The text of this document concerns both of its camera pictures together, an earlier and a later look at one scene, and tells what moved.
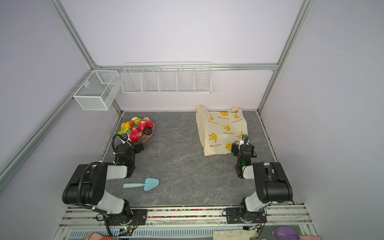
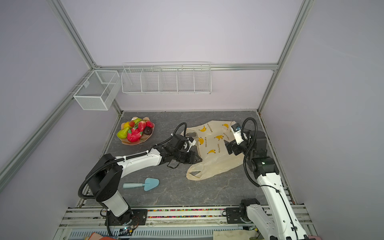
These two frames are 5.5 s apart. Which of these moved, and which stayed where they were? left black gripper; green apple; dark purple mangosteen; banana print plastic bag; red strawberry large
Moved: left black gripper; banana print plastic bag
Stayed: red strawberry large; dark purple mangosteen; green apple
